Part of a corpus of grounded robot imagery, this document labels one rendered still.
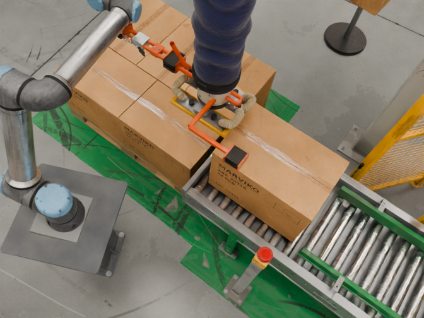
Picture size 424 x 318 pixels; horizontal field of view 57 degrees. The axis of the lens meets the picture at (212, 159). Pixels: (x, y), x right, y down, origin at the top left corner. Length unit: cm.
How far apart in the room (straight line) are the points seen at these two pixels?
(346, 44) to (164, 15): 175
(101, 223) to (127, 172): 98
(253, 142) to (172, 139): 64
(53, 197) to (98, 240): 35
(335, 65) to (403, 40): 79
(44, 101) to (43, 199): 56
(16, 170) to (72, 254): 52
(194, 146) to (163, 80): 56
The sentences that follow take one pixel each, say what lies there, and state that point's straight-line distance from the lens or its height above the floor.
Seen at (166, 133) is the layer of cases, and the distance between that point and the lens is 253.
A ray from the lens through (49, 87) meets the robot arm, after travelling 150.
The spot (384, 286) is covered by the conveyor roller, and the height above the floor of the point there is 55.
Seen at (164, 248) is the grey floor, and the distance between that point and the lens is 281.
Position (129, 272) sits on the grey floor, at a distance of 280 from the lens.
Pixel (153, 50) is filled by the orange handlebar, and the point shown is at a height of 120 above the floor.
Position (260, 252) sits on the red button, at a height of 104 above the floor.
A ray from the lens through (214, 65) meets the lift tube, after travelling 167.
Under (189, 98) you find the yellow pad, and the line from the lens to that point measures 201.
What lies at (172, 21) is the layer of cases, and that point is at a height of 54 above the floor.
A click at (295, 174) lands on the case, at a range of 203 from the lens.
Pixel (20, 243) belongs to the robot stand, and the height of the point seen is 75.
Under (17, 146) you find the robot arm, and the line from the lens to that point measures 175.
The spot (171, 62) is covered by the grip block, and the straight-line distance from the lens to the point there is 199.
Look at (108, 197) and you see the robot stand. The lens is 216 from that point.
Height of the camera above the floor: 273
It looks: 63 degrees down
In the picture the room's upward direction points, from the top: 8 degrees clockwise
